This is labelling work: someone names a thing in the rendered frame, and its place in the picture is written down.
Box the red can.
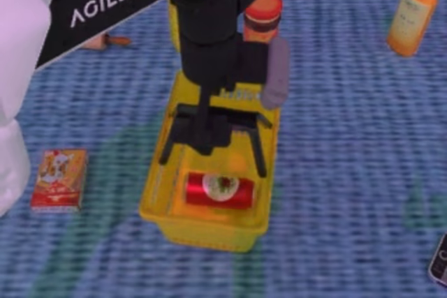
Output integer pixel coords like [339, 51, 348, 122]
[184, 171, 259, 210]

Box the yellow plastic basket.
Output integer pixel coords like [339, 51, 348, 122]
[138, 0, 283, 253]

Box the blue woven table mat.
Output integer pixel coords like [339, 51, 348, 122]
[0, 0, 447, 298]

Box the orange jar with red lid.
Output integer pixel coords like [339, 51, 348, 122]
[243, 0, 284, 45]

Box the red playing card box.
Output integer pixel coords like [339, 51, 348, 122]
[30, 149, 88, 212]

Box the orange pump lotion bottle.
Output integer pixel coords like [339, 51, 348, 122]
[386, 0, 441, 57]

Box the black and silver device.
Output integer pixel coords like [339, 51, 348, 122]
[427, 232, 447, 287]

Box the grey wrist camera housing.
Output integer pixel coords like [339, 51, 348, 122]
[262, 36, 290, 110]

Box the wooden handled tool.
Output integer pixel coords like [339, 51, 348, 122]
[82, 33, 133, 51]

